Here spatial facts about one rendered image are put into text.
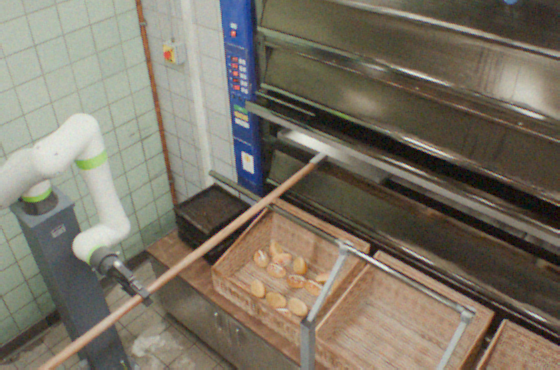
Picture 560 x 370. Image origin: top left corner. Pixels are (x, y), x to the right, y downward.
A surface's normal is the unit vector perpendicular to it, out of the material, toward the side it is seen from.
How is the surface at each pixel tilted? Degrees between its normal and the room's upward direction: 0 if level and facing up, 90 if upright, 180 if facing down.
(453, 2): 90
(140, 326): 0
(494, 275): 70
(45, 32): 90
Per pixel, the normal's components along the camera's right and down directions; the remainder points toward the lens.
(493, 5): -0.67, 0.45
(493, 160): -0.65, 0.15
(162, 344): -0.04, -0.82
